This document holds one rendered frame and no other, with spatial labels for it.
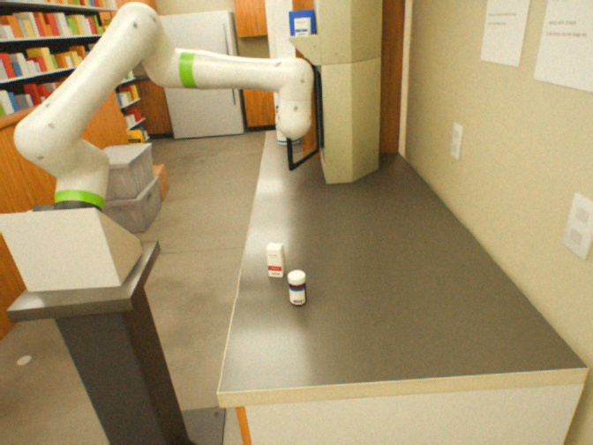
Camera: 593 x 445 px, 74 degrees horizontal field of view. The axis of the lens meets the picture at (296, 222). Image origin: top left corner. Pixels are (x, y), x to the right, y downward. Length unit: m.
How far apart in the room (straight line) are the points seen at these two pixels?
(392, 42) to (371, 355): 1.47
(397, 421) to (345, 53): 1.21
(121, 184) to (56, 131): 2.46
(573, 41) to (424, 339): 0.65
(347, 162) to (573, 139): 0.92
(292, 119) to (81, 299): 0.77
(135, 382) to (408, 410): 0.88
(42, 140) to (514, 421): 1.23
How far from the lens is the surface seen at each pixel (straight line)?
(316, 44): 1.57
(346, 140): 1.64
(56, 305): 1.23
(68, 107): 1.19
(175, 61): 1.35
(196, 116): 6.74
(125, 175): 3.56
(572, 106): 0.97
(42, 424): 2.34
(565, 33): 1.01
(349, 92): 1.60
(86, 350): 1.39
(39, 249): 1.24
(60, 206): 1.25
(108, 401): 1.53
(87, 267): 1.21
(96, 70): 1.22
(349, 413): 0.87
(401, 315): 0.96
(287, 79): 1.22
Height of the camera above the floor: 1.55
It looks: 27 degrees down
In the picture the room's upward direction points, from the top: 5 degrees counter-clockwise
